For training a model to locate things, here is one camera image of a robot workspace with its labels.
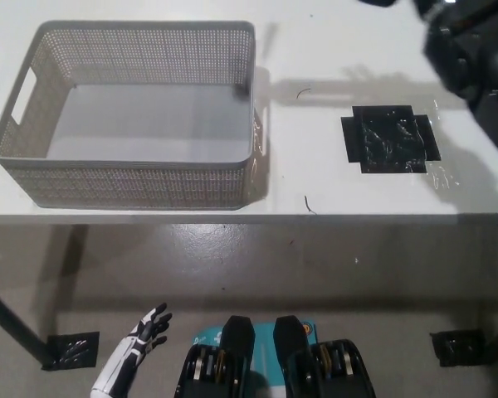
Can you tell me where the black right robot body block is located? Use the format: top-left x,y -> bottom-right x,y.
272,315 -> 377,398

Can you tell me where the black tape patch on table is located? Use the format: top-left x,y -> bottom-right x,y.
340,104 -> 442,176

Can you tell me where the black metal table leg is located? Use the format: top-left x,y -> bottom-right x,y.
0,284 -> 55,366

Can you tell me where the grey perforated rectangular basket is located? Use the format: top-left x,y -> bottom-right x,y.
0,20 -> 271,210

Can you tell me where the black left robot body block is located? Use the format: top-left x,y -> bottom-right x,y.
176,315 -> 256,398

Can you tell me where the black robot body block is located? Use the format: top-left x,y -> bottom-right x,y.
176,315 -> 256,398
272,315 -> 377,398

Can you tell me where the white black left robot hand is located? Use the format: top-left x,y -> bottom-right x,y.
91,302 -> 173,391

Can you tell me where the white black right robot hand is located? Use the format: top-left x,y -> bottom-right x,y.
410,0 -> 461,30

